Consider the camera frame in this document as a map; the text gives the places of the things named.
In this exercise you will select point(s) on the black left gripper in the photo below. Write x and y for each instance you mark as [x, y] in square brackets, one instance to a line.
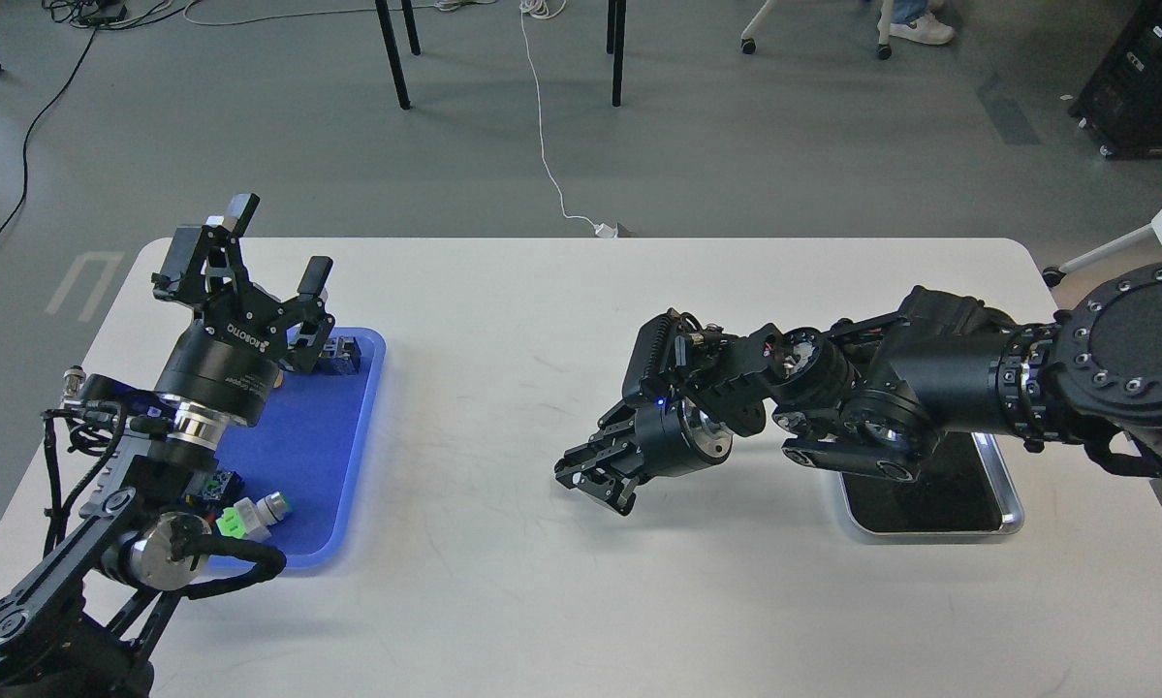
[236, 346]

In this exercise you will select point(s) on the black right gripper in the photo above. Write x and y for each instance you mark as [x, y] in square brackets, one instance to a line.
[632, 445]

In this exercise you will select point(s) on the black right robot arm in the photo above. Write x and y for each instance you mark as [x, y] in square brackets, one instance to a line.
[875, 398]

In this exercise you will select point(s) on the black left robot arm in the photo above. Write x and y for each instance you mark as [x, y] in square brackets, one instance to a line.
[122, 548]

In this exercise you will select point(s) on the blue plastic tray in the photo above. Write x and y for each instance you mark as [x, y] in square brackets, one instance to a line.
[309, 445]

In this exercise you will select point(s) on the black table leg left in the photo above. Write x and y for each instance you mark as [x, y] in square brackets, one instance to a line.
[383, 12]

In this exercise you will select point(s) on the black table leg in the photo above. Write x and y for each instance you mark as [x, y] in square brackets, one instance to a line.
[383, 12]
[615, 46]

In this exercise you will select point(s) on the silver metal tray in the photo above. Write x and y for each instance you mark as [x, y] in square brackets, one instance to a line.
[965, 492]

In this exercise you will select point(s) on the white office chair base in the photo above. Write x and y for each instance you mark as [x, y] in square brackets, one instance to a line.
[862, 24]

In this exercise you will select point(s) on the black table leg right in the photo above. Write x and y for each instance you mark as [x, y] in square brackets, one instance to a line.
[615, 46]

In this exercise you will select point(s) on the white sneaker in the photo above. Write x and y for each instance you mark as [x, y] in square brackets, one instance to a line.
[926, 29]

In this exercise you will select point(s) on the black equipment case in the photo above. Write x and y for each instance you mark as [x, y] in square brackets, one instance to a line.
[1121, 104]

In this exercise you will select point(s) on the green push button switch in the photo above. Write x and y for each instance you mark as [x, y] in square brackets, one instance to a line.
[338, 355]

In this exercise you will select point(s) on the black push button switch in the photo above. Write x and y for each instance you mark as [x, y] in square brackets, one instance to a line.
[215, 489]

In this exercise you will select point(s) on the white green selector switch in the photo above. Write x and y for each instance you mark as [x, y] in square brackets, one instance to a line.
[249, 520]

